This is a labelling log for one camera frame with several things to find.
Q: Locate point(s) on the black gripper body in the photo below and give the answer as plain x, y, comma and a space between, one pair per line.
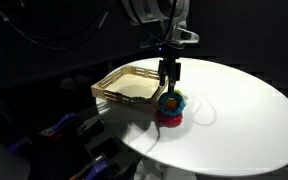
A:
170, 53

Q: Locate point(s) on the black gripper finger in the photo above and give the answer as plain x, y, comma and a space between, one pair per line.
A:
174, 78
163, 73

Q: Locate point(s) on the light wooden tray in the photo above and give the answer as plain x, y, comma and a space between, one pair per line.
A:
130, 83

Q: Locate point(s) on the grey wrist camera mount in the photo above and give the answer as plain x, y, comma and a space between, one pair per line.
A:
188, 36

